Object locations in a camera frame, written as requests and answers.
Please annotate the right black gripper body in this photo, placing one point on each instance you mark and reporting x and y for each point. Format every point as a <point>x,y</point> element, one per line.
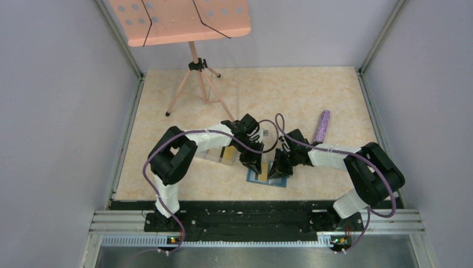
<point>284,162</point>

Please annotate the purple glitter cylinder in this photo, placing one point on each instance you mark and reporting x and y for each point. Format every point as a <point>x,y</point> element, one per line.
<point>322,127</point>

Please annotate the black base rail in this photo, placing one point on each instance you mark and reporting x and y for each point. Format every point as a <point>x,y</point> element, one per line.
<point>251,222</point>

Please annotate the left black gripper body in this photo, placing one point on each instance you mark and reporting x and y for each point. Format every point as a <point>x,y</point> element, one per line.
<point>248,155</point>

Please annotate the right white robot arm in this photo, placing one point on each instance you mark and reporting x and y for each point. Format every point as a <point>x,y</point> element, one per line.
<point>374,175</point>

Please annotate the clear plastic box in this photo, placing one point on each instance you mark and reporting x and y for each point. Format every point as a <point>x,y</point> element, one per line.
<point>213,155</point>

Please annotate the pink music stand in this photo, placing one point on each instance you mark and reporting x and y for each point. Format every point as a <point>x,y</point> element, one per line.
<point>150,23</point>

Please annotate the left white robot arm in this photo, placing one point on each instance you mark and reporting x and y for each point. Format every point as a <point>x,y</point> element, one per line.
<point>172,156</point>

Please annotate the gold credit card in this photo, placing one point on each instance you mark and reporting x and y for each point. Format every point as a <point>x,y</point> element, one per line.
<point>227,153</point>
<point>262,178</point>

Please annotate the blue card holder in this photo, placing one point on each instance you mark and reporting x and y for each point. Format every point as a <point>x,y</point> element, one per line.
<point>281,183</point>

